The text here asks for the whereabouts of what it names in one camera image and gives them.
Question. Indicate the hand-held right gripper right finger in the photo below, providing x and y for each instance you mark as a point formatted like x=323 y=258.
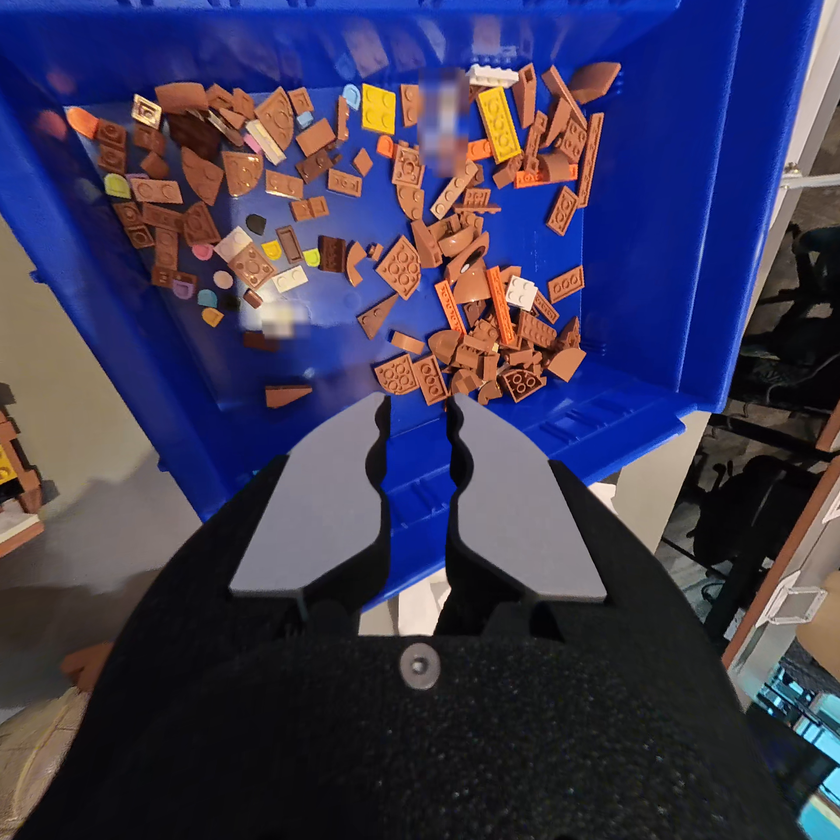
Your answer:
x=525 y=518

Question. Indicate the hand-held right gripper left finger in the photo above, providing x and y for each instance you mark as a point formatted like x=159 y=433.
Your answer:
x=308 y=518

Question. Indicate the pile of lego pieces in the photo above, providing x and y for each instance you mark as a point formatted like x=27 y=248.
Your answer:
x=459 y=308

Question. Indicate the blue plastic bin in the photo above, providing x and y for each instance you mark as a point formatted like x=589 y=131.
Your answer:
x=656 y=229

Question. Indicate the partly built colourful lego model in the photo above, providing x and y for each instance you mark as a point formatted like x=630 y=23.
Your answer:
x=16 y=472

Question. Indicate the white paper sheet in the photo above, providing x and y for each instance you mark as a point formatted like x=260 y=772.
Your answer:
x=420 y=607

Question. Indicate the black office chair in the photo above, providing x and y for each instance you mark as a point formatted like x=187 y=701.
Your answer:
x=735 y=518

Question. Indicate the clear acrylic sign holder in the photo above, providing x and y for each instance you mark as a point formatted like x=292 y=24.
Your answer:
x=774 y=607

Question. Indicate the wood edged desk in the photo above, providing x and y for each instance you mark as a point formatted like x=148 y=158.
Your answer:
x=814 y=544

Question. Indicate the clear acrylic stand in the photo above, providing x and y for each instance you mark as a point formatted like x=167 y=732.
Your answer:
x=814 y=180

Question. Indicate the white base board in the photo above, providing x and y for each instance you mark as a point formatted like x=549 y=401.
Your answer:
x=814 y=131

